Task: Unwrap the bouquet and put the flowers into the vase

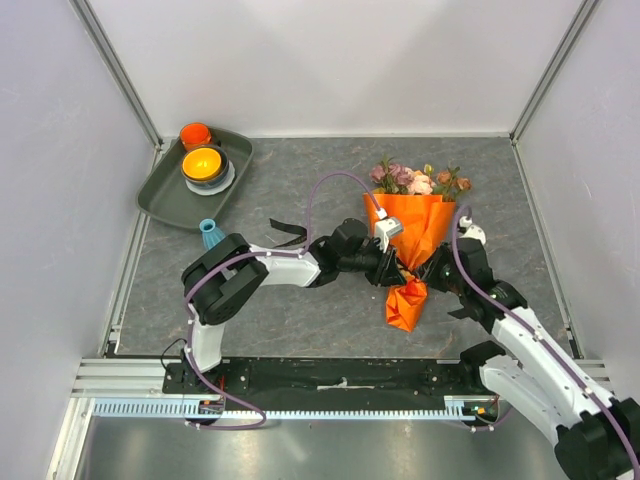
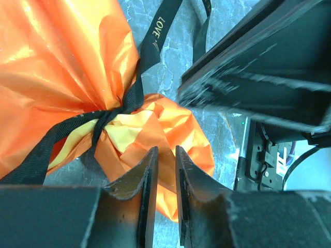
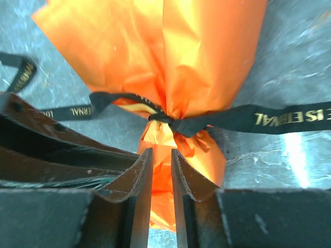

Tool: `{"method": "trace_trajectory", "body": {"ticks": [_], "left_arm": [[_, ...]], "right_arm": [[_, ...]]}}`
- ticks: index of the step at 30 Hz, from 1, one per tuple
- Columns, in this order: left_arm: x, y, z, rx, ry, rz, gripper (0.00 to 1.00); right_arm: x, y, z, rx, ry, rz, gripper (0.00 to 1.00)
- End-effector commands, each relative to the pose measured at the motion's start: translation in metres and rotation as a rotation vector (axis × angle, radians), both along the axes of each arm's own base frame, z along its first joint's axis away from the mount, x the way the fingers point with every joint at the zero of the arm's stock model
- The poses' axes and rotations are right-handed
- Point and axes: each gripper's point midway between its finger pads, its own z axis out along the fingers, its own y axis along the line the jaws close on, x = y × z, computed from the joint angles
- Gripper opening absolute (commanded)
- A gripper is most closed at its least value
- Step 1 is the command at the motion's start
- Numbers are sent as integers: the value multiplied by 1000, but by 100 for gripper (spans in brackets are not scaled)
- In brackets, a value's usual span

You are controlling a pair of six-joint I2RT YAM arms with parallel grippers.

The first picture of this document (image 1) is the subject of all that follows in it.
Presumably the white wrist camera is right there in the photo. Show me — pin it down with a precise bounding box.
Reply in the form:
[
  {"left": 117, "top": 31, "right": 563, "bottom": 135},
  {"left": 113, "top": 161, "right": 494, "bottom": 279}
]
[
  {"left": 458, "top": 216, "right": 486, "bottom": 245},
  {"left": 373, "top": 208, "right": 404, "bottom": 252}
]

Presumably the white plate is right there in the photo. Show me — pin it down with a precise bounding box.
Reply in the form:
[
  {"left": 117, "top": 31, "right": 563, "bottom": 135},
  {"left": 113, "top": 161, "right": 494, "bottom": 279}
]
[{"left": 185, "top": 163, "right": 235, "bottom": 196}]

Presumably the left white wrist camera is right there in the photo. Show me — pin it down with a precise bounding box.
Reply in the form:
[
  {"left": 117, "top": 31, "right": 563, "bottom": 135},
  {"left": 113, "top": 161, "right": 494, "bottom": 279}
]
[{"left": 373, "top": 208, "right": 404, "bottom": 252}]

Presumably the left aluminium frame post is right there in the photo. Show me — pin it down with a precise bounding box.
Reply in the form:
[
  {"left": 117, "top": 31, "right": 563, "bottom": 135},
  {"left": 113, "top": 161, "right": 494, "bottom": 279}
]
[{"left": 69, "top": 0, "right": 164, "bottom": 148}]

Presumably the blue ribbed vase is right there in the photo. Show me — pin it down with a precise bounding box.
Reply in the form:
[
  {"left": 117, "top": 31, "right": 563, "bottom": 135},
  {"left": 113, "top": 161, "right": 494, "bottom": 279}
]
[{"left": 199, "top": 218, "right": 225, "bottom": 250}]

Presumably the grey slotted cable duct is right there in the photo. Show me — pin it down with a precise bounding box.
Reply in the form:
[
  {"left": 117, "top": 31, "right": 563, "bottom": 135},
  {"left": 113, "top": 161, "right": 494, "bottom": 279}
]
[{"left": 93, "top": 396, "right": 492, "bottom": 422}]

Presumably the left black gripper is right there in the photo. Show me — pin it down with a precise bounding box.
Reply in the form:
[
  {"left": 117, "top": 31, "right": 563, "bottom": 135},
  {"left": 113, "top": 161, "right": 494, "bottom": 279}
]
[{"left": 339, "top": 238, "right": 407, "bottom": 289}]

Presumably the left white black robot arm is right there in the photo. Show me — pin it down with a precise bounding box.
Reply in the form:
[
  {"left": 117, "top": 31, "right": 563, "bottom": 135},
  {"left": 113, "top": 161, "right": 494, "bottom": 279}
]
[{"left": 181, "top": 217, "right": 408, "bottom": 393}]

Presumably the right aluminium frame post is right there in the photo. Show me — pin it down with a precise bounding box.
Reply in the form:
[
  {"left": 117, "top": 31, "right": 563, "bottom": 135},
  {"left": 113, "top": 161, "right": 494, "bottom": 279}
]
[{"left": 509, "top": 0, "right": 600, "bottom": 146}]

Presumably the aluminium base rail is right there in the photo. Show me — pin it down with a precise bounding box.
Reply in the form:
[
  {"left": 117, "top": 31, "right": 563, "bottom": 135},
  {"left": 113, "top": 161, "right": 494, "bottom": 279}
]
[{"left": 69, "top": 357, "right": 174, "bottom": 399}]

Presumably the aluminium frame post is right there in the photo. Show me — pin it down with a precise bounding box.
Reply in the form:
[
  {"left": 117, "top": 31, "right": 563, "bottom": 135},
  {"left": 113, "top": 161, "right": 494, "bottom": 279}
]
[
  {"left": 509, "top": 0, "right": 600, "bottom": 146},
  {"left": 69, "top": 0, "right": 164, "bottom": 148}
]

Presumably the orange bowl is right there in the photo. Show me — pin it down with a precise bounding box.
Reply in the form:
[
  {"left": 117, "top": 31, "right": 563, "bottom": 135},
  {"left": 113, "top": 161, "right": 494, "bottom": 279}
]
[{"left": 181, "top": 147, "right": 223, "bottom": 182}]

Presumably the dark grey bowl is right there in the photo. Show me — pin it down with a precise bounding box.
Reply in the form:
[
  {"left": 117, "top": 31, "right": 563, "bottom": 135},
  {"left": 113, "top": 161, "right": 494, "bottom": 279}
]
[{"left": 190, "top": 147, "right": 229, "bottom": 184}]

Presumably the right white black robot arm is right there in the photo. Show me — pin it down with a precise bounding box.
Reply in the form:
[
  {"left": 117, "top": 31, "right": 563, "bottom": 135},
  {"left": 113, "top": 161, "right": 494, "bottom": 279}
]
[{"left": 415, "top": 237, "right": 639, "bottom": 479}]

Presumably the orange plastic cup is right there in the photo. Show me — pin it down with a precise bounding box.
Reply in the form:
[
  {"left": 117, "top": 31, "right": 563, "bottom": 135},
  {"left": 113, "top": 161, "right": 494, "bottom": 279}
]
[{"left": 179, "top": 122, "right": 212, "bottom": 152}]

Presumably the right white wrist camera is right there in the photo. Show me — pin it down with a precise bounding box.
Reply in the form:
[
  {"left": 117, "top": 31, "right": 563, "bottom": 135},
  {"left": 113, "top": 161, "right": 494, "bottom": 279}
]
[{"left": 458, "top": 216, "right": 486, "bottom": 245}]

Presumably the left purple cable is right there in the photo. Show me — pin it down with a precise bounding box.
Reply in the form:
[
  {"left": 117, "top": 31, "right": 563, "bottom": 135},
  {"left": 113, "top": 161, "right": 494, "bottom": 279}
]
[{"left": 183, "top": 170, "right": 389, "bottom": 432}]

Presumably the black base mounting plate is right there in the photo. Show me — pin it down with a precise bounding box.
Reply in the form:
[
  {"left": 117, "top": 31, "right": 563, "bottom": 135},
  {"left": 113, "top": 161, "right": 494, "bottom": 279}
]
[{"left": 162, "top": 355, "right": 506, "bottom": 401}]

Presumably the black ribbon with gold text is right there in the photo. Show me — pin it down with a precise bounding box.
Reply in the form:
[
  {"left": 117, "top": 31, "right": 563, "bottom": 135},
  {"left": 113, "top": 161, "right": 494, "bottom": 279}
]
[{"left": 269, "top": 218, "right": 308, "bottom": 249}]

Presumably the grey green plastic tray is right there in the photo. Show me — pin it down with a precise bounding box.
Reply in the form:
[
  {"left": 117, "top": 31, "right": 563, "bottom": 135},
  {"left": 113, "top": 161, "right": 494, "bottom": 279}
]
[{"left": 137, "top": 127, "right": 255, "bottom": 232}]

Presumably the orange flower bouquet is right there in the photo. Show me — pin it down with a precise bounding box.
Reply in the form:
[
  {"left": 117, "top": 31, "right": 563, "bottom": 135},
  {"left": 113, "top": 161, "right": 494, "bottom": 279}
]
[{"left": 363, "top": 156, "right": 472, "bottom": 332}]

